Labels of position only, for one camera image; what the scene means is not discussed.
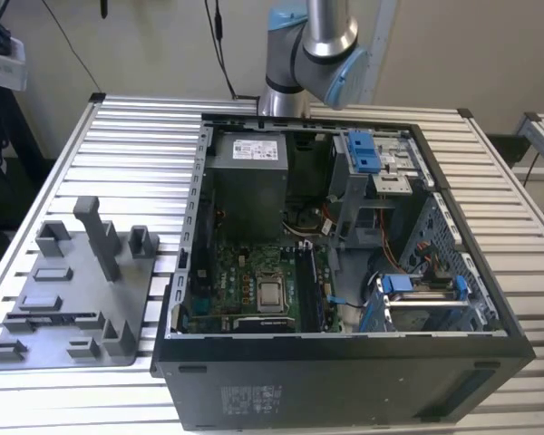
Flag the grey power supply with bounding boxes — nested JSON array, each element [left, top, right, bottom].
[[207, 132, 290, 244]]

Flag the metal socket cover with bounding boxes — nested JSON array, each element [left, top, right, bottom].
[[253, 271, 289, 316]]

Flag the green motherboard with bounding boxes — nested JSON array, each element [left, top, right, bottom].
[[180, 239, 345, 334]]

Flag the black case fan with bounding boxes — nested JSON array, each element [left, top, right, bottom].
[[193, 193, 219, 294]]

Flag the silver CPU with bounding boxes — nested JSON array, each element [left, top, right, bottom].
[[258, 283, 284, 313]]

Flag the grey metal drive cage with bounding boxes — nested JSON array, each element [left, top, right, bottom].
[[328, 129, 436, 249]]

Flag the black graphics card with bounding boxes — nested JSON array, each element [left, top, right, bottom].
[[231, 315, 296, 335]]

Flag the blue drive latch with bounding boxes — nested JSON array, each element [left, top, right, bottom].
[[347, 130, 382, 174]]

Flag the hard disk blue carrier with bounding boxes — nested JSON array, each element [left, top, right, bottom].
[[361, 273, 475, 334]]

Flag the perforated metal disk bay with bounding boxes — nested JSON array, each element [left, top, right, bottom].
[[360, 192, 504, 336]]

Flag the black PC case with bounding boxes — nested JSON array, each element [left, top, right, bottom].
[[150, 111, 537, 431]]

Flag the grey parts rack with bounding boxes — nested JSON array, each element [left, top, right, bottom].
[[0, 195, 160, 373]]

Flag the grey white device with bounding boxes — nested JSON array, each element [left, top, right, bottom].
[[0, 20, 29, 94]]

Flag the power wire bundle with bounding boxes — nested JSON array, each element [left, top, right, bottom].
[[280, 203, 335, 239]]

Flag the blue tipped wire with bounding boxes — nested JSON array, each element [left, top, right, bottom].
[[325, 294, 369, 313]]

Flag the black hanging cable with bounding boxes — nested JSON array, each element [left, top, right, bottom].
[[202, 0, 250, 101]]

